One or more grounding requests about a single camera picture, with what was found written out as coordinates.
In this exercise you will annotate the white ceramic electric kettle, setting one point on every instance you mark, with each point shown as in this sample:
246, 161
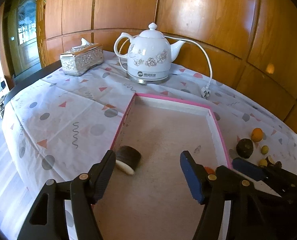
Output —
149, 55

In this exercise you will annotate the wooden glass door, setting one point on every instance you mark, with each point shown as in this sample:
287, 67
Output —
20, 38

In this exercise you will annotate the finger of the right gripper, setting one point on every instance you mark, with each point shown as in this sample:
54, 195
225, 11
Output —
254, 172

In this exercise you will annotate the silver embossed tissue box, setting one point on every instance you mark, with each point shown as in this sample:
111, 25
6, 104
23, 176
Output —
80, 59

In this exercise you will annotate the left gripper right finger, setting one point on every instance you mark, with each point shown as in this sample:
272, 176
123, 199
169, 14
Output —
206, 192

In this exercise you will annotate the dark cylinder piece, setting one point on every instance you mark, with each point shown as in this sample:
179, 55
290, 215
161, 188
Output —
270, 160

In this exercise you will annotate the small beige longan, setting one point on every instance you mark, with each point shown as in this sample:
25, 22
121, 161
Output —
263, 163
264, 149

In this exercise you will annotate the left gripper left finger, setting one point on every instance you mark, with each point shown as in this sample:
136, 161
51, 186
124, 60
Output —
86, 190

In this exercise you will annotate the dark round passion fruit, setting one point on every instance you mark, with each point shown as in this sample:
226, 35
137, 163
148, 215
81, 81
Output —
244, 148

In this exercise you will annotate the small orange with stem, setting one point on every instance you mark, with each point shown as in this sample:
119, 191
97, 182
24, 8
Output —
257, 135

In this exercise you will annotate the dark brown oval fruit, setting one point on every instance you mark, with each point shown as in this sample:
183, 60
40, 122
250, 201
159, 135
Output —
278, 164

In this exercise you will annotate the white patterned tablecloth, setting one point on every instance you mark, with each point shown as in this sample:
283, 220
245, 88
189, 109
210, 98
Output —
61, 125

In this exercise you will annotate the dark cylinder white cut face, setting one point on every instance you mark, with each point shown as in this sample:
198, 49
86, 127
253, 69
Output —
127, 159

